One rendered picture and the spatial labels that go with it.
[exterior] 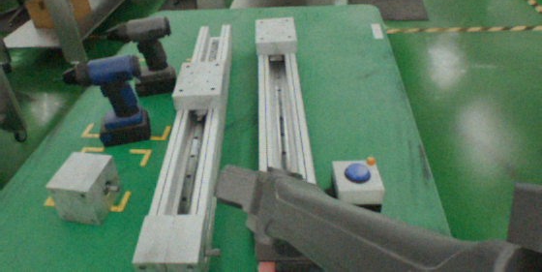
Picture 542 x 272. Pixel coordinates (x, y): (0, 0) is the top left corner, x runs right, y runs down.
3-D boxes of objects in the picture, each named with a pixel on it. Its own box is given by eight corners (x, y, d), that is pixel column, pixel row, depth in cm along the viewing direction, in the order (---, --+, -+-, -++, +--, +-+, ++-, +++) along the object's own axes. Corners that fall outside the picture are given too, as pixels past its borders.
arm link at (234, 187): (277, 248, 46) (293, 171, 47) (188, 219, 51) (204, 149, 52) (299, 238, 56) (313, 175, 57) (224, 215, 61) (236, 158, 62)
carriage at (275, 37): (296, 62, 114) (296, 40, 110) (256, 64, 116) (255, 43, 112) (292, 37, 127) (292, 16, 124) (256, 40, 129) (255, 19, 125)
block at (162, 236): (221, 299, 65) (213, 262, 60) (144, 298, 67) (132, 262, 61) (224, 251, 72) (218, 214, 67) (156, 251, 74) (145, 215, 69)
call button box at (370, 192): (381, 213, 75) (385, 189, 72) (327, 213, 77) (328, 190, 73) (371, 181, 82) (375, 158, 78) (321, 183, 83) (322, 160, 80)
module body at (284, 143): (320, 250, 70) (321, 217, 66) (261, 250, 72) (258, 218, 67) (289, 45, 136) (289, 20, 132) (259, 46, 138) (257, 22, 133)
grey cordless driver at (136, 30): (182, 91, 119) (168, 20, 107) (113, 103, 118) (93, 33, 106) (180, 78, 126) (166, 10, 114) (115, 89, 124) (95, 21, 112)
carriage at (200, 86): (223, 118, 96) (220, 93, 92) (176, 120, 97) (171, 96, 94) (226, 82, 109) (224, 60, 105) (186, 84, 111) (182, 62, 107)
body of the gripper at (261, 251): (255, 230, 64) (253, 196, 60) (322, 229, 63) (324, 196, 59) (255, 267, 59) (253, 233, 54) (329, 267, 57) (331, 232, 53)
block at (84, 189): (111, 227, 80) (98, 193, 74) (61, 220, 83) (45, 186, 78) (133, 190, 88) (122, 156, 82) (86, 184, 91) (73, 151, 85)
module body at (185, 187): (211, 251, 73) (204, 218, 68) (156, 251, 74) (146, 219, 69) (232, 47, 139) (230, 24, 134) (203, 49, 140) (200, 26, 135)
